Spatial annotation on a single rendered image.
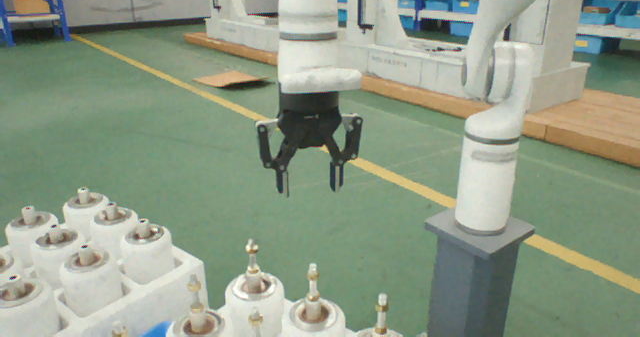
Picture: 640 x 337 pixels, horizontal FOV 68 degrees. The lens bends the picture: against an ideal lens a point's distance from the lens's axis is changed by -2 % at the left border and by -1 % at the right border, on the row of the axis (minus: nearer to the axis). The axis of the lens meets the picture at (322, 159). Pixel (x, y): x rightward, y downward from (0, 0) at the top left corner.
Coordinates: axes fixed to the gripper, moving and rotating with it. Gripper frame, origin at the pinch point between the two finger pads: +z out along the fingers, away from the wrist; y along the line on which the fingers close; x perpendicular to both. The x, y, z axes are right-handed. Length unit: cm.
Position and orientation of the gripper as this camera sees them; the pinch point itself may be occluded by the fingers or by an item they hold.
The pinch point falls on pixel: (309, 183)
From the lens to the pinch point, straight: 64.6
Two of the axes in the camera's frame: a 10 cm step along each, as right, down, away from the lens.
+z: 0.0, 9.3, 3.7
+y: -9.6, 1.0, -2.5
